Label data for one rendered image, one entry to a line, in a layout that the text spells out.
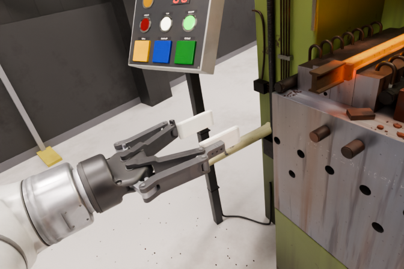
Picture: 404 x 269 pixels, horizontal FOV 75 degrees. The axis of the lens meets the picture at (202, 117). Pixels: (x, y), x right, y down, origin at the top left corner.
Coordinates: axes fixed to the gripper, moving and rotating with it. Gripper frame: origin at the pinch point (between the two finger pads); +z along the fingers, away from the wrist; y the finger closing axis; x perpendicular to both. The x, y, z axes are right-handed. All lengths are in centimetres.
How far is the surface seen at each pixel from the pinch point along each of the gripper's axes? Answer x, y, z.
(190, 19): 10, -46, 24
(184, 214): -100, -74, 14
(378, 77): -0.5, 6.9, 35.7
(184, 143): -100, -139, 48
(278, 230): -63, -14, 29
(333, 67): 2.2, 1.1, 29.6
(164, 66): -3, -51, 14
